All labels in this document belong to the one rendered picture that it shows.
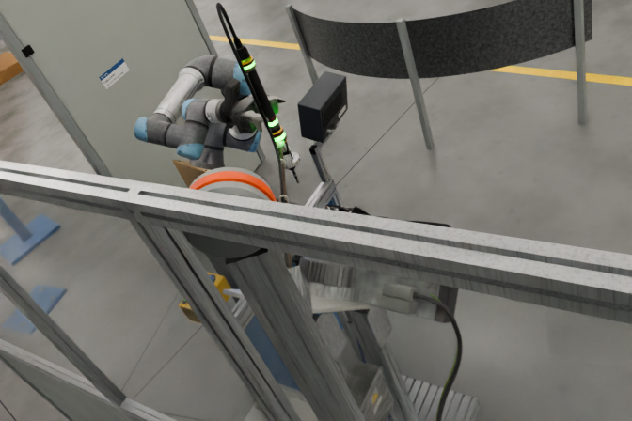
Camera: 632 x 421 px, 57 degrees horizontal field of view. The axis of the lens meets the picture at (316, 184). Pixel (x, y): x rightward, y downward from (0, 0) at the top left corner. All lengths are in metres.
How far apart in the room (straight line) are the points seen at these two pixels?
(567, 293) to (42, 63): 3.05
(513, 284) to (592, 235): 2.83
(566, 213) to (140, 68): 2.59
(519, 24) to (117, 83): 2.33
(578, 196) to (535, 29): 0.98
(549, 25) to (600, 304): 3.20
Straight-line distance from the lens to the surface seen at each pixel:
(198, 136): 1.84
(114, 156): 3.60
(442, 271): 0.58
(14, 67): 9.21
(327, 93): 2.54
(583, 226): 3.43
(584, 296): 0.54
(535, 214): 3.50
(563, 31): 3.75
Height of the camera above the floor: 2.46
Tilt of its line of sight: 37 degrees down
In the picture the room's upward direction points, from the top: 22 degrees counter-clockwise
